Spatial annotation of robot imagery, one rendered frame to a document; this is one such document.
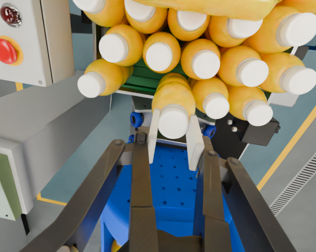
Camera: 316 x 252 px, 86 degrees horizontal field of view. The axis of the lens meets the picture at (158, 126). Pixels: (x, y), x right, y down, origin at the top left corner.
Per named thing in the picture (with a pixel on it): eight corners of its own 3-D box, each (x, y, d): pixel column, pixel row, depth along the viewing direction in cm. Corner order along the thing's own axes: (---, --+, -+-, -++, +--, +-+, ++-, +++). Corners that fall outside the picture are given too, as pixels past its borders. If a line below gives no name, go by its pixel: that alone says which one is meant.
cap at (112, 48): (112, 27, 25) (108, 27, 24) (132, 48, 26) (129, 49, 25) (98, 48, 27) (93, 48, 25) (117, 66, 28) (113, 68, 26)
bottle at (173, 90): (161, 69, 37) (150, 89, 21) (192, 74, 37) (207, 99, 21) (156, 99, 40) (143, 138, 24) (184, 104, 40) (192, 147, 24)
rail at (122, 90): (101, 86, 43) (97, 89, 41) (101, 83, 43) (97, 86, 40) (254, 112, 43) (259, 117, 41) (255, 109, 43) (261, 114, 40)
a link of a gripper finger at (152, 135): (152, 164, 16) (144, 163, 16) (156, 129, 22) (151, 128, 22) (156, 138, 15) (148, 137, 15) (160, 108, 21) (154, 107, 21)
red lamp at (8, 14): (6, 23, 25) (-1, 22, 24) (2, 5, 24) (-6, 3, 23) (21, 25, 25) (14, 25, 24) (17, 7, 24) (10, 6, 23)
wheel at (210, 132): (200, 139, 46) (207, 143, 45) (205, 125, 44) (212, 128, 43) (208, 134, 49) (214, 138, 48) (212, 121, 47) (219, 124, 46)
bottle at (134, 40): (136, 20, 40) (110, 9, 24) (156, 43, 42) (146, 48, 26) (118, 43, 43) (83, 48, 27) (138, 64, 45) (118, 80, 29)
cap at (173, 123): (161, 103, 21) (160, 108, 20) (191, 108, 21) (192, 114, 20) (156, 129, 23) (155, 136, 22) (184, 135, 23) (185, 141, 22)
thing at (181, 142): (155, 121, 50) (149, 146, 39) (156, 114, 48) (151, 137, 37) (188, 127, 50) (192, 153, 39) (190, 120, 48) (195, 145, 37)
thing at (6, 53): (1, 61, 27) (-6, 62, 26) (-6, 36, 26) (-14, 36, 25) (23, 65, 27) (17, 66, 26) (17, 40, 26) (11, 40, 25)
